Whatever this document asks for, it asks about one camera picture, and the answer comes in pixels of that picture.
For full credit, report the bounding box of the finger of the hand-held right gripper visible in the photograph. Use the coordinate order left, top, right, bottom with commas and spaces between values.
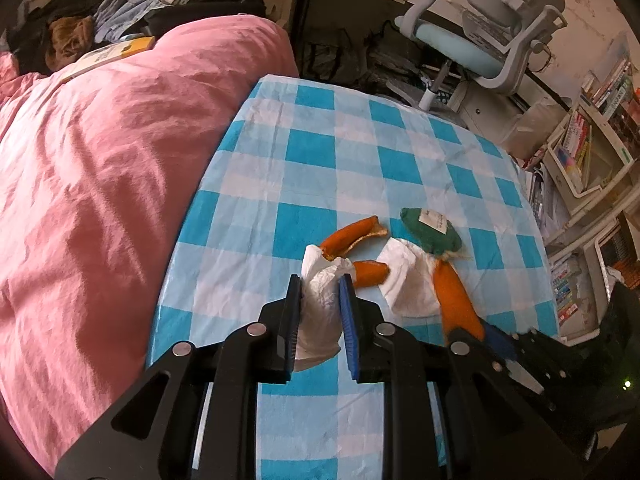
480, 322, 571, 396

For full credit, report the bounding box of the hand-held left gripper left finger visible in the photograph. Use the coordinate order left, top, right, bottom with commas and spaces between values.
54, 274, 304, 480

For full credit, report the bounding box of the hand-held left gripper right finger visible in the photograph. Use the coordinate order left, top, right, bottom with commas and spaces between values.
338, 273, 583, 480

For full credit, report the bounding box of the white tissue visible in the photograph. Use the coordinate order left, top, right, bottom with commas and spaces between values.
292, 244, 357, 373
376, 239, 443, 318

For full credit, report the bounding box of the curved orange peel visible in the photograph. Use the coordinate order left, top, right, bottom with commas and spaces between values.
319, 216, 390, 261

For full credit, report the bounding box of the row of thin booklets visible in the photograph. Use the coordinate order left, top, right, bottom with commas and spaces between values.
550, 255, 586, 326

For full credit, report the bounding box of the stack of papers and notebooks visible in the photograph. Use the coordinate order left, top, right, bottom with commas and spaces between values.
525, 165, 556, 231

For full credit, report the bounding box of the blue white checked tablecloth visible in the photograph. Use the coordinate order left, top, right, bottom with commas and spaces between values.
145, 74, 561, 480

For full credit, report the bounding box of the white rolling book cart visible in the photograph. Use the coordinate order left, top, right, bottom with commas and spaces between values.
542, 105, 640, 341

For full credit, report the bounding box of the row of colourful books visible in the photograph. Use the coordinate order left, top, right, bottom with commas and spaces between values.
562, 110, 593, 181

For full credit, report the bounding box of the pink duvet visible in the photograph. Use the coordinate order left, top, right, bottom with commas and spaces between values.
0, 15, 301, 476

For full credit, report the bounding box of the row of shelf books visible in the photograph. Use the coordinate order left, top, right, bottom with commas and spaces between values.
580, 55, 640, 126

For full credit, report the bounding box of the grey light-blue office chair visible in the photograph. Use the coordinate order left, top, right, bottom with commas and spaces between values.
394, 0, 568, 111

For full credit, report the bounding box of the yellow white book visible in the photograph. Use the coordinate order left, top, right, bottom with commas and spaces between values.
60, 36, 157, 83

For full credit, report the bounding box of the pile of clothes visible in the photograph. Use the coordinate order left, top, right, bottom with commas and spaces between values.
10, 0, 268, 73

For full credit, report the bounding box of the brown garment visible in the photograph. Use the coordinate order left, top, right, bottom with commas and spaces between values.
45, 16, 96, 68

